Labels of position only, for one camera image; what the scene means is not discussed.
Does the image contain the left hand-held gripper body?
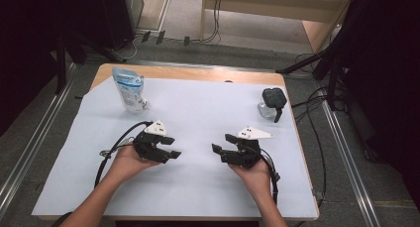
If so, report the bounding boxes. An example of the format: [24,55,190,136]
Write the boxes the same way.
[133,120,169,164]

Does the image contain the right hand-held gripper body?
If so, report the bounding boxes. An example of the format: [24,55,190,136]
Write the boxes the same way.
[220,126,275,170]

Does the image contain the clear container with black lid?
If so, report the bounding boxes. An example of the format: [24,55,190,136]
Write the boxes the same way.
[257,86,288,124]

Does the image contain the person's right hand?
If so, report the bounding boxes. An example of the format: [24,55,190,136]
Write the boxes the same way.
[228,158,272,202]

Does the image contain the person's left hand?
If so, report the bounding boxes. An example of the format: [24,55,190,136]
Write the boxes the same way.
[110,143,161,185]

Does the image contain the white paper sheet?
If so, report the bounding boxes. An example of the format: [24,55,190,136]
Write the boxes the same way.
[31,75,319,220]

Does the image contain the black metal stand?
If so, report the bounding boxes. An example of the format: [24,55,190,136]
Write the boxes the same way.
[53,31,129,96]

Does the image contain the black tripod stand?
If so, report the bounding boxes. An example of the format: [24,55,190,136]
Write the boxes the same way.
[275,38,352,111]

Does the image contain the dark cabinet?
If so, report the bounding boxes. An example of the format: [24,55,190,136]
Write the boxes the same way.
[98,0,145,51]

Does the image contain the light wooden shelf unit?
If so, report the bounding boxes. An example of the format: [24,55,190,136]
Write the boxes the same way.
[199,0,357,55]

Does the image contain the left hand-held gripper cable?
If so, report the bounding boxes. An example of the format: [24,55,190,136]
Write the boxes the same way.
[94,120,155,188]

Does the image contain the hand-held gripper cable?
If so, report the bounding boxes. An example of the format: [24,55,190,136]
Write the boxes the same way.
[94,120,155,188]
[259,148,282,206]

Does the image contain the right hand-held gripper cable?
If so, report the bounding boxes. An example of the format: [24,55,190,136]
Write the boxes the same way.
[259,148,282,206]

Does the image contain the black floor cables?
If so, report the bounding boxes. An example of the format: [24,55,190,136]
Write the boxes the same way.
[290,53,329,209]

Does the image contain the metal floor rail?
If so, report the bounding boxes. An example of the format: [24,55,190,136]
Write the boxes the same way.
[126,58,282,73]
[0,62,79,219]
[318,97,381,227]

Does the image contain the white floor cable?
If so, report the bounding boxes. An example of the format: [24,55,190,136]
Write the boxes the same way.
[110,34,145,61]

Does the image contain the hanging black cables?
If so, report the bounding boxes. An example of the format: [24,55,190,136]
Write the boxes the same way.
[200,0,223,45]

